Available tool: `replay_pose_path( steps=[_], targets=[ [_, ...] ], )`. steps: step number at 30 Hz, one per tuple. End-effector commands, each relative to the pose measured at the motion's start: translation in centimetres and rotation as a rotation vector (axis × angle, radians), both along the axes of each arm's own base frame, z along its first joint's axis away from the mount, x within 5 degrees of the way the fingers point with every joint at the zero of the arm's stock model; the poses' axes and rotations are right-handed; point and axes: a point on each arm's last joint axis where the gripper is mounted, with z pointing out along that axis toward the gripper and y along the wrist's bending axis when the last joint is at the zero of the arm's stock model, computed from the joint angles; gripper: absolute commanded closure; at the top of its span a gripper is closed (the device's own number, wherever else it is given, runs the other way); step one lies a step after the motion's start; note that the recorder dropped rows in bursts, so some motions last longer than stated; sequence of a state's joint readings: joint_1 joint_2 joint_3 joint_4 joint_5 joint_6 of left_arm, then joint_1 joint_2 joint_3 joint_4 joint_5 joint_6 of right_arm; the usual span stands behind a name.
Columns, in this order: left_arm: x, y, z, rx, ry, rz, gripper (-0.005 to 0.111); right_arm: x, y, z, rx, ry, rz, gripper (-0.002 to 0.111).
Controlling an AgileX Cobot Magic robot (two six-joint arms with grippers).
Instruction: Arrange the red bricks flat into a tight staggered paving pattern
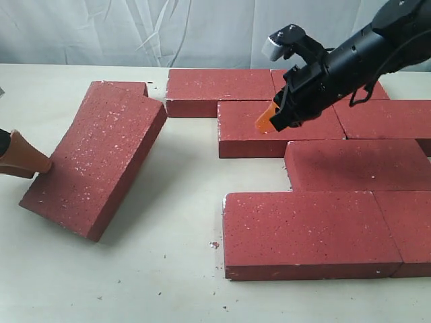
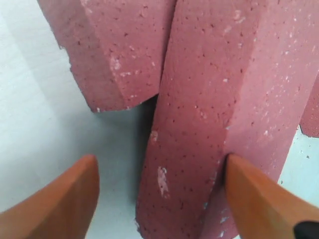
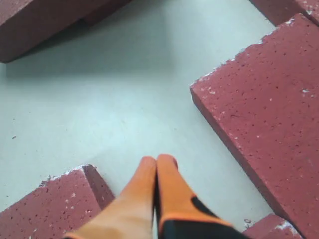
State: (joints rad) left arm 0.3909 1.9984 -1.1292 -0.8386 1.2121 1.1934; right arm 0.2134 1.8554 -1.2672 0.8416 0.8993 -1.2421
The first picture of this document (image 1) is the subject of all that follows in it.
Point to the red placed brick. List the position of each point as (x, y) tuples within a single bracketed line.
[(238, 137)]

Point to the red brick third row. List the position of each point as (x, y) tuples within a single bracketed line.
[(357, 165)]

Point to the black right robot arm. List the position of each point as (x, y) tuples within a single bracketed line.
[(396, 38)]

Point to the red brick top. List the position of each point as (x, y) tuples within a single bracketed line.
[(97, 160)]

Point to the red brick front left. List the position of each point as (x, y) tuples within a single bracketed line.
[(284, 236)]

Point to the red brick second row right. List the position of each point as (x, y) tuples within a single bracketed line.
[(385, 119)]

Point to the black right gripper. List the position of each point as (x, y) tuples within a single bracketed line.
[(312, 89)]

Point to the red brick back left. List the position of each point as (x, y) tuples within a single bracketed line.
[(195, 93)]

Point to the red loose brick bottom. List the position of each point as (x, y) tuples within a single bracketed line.
[(135, 86)]

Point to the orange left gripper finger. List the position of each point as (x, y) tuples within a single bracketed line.
[(21, 159)]

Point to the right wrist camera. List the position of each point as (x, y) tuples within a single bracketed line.
[(292, 40)]

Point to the white backdrop sheet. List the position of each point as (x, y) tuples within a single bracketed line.
[(197, 34)]

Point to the red brick front right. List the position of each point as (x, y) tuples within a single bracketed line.
[(407, 214)]

